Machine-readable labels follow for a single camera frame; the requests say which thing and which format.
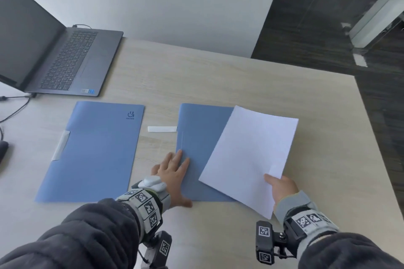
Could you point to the person's left hand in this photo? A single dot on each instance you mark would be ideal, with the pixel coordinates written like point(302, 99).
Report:
point(172, 177)

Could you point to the white sensor on left hand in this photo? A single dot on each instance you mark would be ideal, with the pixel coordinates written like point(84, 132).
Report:
point(153, 182)

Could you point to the blue folder with logo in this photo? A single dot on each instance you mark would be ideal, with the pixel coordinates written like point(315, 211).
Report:
point(97, 155)

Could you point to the person's left little finger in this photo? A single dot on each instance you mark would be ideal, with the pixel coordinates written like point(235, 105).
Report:
point(155, 170)

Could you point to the person's left thumb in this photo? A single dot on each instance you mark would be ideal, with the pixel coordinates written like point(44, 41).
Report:
point(184, 202)

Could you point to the dark grey laptop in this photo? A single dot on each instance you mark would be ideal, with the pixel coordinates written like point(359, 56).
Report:
point(60, 57)

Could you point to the person's left middle finger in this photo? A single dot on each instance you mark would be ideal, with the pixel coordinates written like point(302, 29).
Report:
point(179, 160)

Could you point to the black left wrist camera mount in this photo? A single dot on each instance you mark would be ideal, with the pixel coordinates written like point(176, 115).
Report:
point(159, 248)

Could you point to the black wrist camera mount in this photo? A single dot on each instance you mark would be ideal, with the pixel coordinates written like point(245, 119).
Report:
point(266, 243)
point(159, 248)

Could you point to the plain blue folder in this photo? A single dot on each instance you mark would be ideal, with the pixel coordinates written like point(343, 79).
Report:
point(197, 139)

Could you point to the person's left forearm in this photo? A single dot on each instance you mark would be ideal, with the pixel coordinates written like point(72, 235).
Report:
point(82, 234)

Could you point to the person's right hand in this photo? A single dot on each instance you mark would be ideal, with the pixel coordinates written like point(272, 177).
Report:
point(284, 188)

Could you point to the black computer mouse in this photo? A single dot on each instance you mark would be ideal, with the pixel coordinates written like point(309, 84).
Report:
point(2, 151)

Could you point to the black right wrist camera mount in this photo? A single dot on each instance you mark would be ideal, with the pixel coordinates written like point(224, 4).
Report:
point(266, 243)

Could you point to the person's right forearm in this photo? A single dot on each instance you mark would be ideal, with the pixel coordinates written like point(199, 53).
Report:
point(347, 251)

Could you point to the grey wristband with markers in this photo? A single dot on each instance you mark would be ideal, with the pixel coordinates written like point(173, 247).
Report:
point(146, 207)
point(311, 220)

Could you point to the grey left wristband with markers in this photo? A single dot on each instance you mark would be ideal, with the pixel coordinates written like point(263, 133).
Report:
point(146, 207)

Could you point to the white label strip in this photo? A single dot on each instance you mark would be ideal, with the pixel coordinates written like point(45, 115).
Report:
point(162, 129)

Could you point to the person's right thumb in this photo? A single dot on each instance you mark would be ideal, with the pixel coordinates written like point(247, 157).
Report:
point(272, 180)

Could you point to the grey right wristband with markers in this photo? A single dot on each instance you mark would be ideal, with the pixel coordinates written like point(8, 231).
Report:
point(311, 220)

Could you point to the white paper sheet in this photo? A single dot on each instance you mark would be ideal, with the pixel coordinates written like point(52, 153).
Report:
point(252, 155)

